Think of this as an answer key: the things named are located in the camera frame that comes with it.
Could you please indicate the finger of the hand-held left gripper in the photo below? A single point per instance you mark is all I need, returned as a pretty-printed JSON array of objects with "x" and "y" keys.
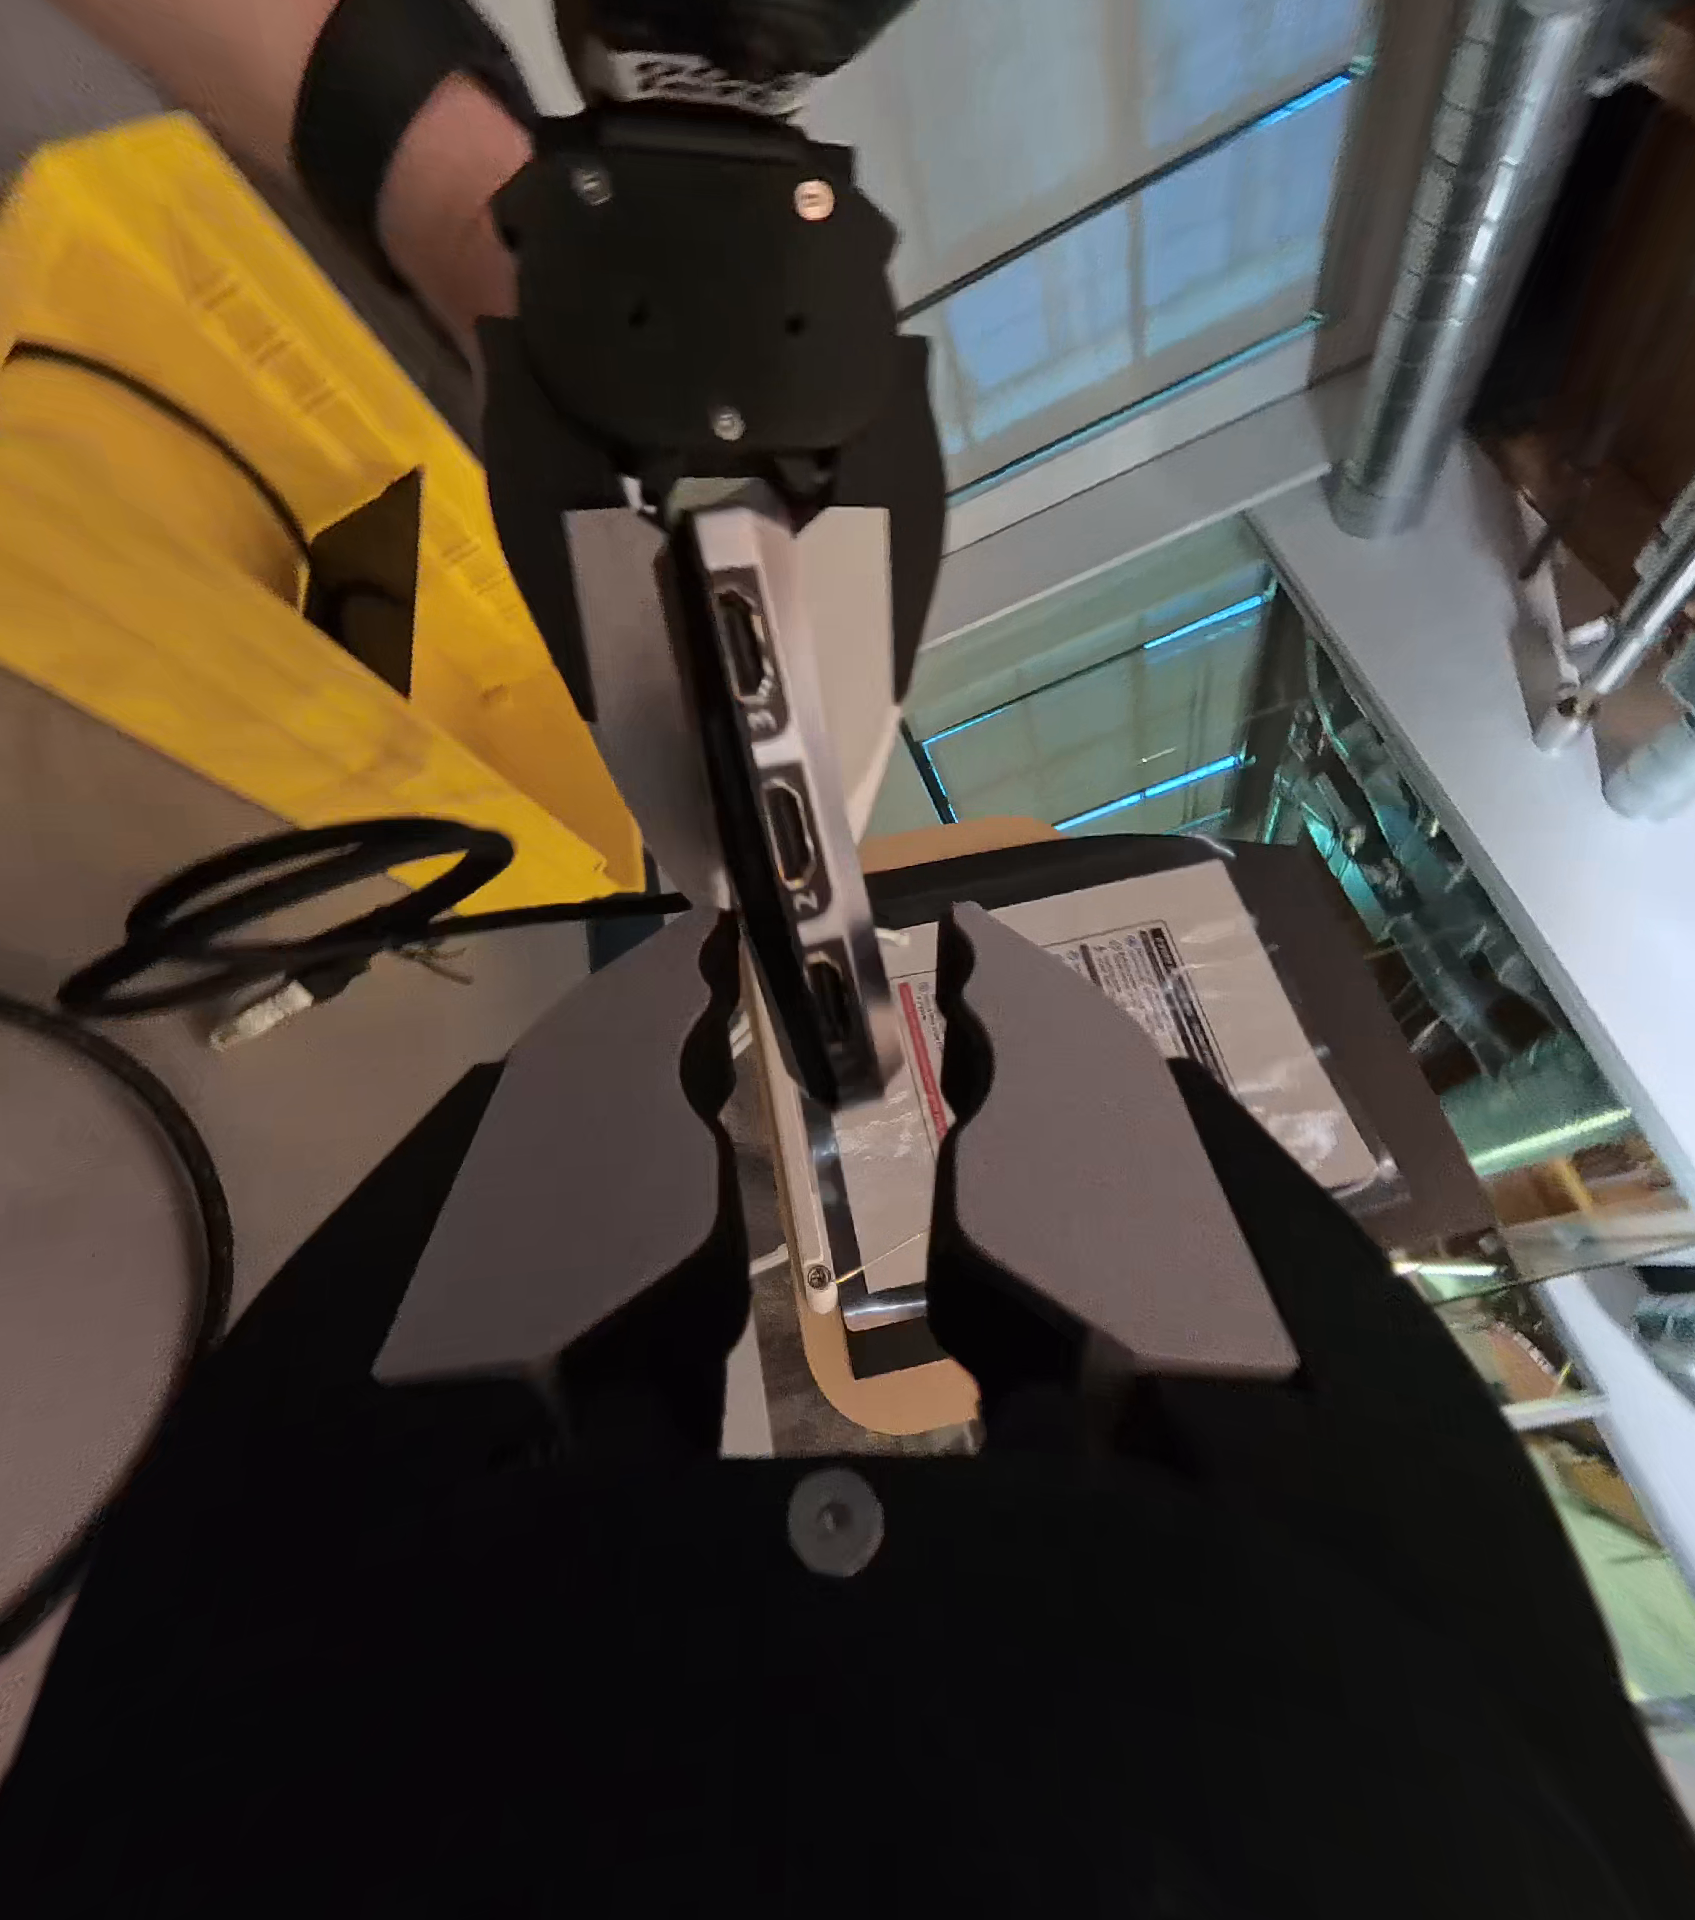
[
  {"x": 849, "y": 601},
  {"x": 615, "y": 615}
]

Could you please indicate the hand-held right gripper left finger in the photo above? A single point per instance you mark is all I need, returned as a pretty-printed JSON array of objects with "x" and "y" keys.
[{"x": 563, "y": 1201}]

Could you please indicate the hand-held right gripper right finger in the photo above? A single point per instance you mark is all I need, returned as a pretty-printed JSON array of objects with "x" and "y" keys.
[{"x": 1119, "y": 1214}]

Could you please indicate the black hdmi hub box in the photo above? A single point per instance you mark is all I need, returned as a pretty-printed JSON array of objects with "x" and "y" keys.
[{"x": 789, "y": 841}]

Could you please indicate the yellow plastic bin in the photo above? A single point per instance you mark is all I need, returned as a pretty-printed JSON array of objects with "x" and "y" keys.
[{"x": 113, "y": 494}]

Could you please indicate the person's left hand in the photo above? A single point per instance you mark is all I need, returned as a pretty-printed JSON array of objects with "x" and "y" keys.
[{"x": 457, "y": 195}]

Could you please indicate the white instruction sheet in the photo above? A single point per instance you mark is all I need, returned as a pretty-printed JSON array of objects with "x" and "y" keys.
[{"x": 1208, "y": 1020}]

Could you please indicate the large window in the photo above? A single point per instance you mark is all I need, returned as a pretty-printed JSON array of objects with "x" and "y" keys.
[{"x": 1133, "y": 195}]

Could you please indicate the thin metal pipe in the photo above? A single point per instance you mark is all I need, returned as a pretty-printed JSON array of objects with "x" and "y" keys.
[{"x": 1642, "y": 630}]

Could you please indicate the silver spiral duct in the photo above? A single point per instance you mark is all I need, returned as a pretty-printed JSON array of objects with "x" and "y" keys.
[{"x": 1478, "y": 224}]

